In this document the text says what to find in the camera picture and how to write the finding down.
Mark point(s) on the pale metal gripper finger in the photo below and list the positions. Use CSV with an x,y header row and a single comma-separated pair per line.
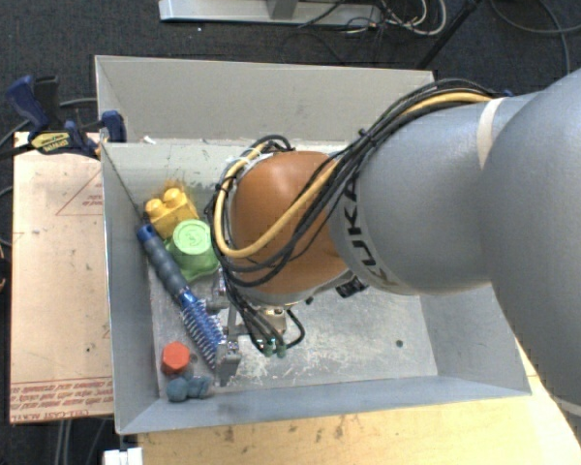
x,y
228,365
220,289

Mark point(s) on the blue-grey lumpy toy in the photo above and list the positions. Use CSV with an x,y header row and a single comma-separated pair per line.
x,y
188,388

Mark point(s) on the blue bristle brush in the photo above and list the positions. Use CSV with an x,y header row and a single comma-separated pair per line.
x,y
174,271

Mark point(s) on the green plastic cup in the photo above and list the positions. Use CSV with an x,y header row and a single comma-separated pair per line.
x,y
192,247

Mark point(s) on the red-orange hexagonal toy bolt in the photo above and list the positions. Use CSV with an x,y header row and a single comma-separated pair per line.
x,y
175,357

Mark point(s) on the grey metal bin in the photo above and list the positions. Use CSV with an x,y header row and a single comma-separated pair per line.
x,y
348,342

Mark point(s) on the yellow toy brick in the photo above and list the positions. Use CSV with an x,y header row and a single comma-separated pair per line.
x,y
170,211

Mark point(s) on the brown cardboard board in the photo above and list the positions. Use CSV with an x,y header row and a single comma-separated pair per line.
x,y
58,279

